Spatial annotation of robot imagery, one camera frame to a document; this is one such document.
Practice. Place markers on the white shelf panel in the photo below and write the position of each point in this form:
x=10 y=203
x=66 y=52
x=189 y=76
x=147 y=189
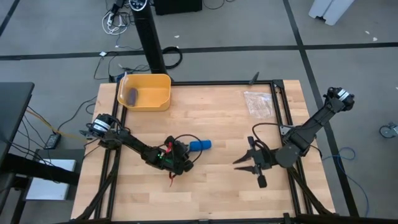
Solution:
x=46 y=186

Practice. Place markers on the grey caster wheel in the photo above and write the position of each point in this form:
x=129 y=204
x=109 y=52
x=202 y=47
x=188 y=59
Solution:
x=388 y=130

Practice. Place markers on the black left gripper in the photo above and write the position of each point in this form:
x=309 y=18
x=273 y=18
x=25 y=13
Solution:
x=177 y=160

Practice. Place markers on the yellow plastic bin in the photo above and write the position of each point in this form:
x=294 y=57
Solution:
x=155 y=91

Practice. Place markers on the black desk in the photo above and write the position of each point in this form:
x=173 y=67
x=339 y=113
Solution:
x=14 y=112

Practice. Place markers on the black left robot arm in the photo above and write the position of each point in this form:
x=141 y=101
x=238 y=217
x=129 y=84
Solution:
x=130 y=143

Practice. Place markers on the black tower fan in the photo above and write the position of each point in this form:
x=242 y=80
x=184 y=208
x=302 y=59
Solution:
x=149 y=37

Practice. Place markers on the black pointed bracket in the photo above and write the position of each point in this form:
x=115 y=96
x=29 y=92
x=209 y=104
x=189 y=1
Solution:
x=254 y=78

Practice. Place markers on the brown bandage roll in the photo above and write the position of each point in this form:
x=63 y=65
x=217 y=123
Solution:
x=132 y=96

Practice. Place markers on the black aluminium table frame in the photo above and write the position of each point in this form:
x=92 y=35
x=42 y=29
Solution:
x=280 y=102

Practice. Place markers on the black equipment box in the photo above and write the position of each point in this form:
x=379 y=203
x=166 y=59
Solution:
x=177 y=6

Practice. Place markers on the clear plastic bag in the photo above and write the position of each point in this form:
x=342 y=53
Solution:
x=258 y=104
x=123 y=85

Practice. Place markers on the blue elastic bandage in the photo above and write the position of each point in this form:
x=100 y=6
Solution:
x=200 y=145

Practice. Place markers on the white plastic housing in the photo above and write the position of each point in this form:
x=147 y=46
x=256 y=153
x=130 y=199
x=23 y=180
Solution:
x=331 y=11

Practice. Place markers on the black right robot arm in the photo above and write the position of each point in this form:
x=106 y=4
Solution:
x=314 y=127

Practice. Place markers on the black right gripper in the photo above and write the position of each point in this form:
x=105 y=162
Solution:
x=262 y=160

